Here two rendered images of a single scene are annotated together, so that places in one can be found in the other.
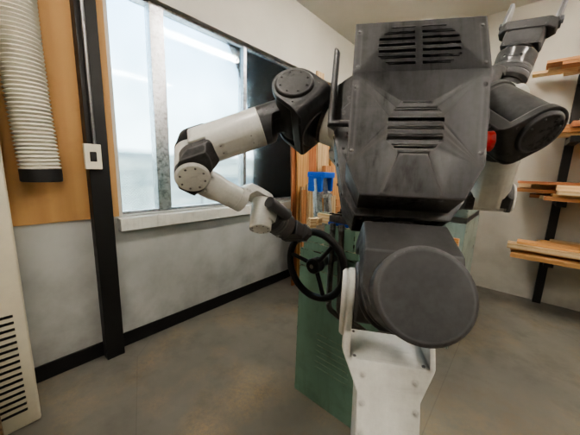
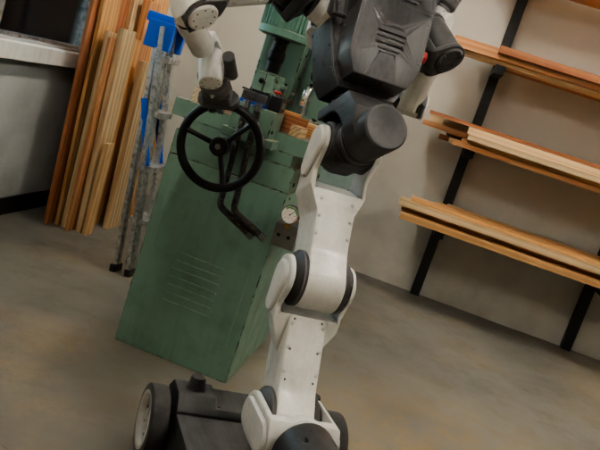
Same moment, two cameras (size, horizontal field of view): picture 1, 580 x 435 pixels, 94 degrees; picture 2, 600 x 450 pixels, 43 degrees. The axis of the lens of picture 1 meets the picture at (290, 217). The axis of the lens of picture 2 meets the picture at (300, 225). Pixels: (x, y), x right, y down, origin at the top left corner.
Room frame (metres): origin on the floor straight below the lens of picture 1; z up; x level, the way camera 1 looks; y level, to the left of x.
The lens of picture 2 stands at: (-1.14, 0.90, 1.10)
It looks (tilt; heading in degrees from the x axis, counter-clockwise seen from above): 11 degrees down; 327
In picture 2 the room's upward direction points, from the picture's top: 18 degrees clockwise
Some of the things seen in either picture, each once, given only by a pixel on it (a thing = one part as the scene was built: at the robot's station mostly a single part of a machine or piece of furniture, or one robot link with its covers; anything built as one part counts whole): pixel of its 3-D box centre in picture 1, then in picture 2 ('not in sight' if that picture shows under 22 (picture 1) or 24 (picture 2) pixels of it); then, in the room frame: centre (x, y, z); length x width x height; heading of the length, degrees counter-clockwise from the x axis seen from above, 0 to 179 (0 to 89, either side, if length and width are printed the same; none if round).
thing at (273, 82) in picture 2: not in sight; (269, 86); (1.29, -0.34, 1.03); 0.14 x 0.07 x 0.09; 139
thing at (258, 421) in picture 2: not in sight; (288, 427); (0.25, -0.15, 0.28); 0.21 x 0.20 x 0.13; 169
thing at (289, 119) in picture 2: not in sight; (276, 119); (1.15, -0.34, 0.93); 0.22 x 0.01 x 0.06; 49
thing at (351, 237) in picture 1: (347, 235); (256, 120); (1.10, -0.24, 0.91); 0.15 x 0.14 x 0.09; 49
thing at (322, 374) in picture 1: (360, 324); (221, 255); (1.37, -0.41, 0.35); 0.58 x 0.45 x 0.71; 139
